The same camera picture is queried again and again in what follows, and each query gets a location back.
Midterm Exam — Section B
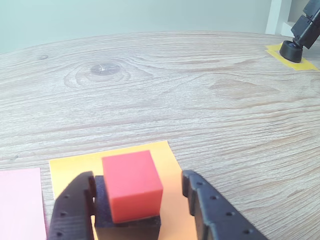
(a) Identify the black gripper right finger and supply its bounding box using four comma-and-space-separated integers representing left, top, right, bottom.
181, 169, 270, 240

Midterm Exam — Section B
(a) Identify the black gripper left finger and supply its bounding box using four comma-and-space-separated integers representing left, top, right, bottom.
48, 171, 98, 240

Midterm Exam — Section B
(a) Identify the small black foam block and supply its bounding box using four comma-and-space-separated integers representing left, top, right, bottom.
94, 175, 162, 240

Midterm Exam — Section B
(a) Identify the red cube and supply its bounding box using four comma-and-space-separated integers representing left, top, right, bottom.
101, 149, 164, 224

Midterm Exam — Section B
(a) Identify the pink paper sheet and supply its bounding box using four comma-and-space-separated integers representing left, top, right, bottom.
0, 167, 48, 240

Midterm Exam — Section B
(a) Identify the orange paper sheet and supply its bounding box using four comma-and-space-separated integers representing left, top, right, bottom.
48, 140, 199, 240

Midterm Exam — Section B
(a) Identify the yellow tape square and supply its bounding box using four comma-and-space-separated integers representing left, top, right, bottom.
264, 42, 320, 72

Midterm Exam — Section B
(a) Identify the white shelf unit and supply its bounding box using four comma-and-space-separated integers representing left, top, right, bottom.
264, 0, 311, 36

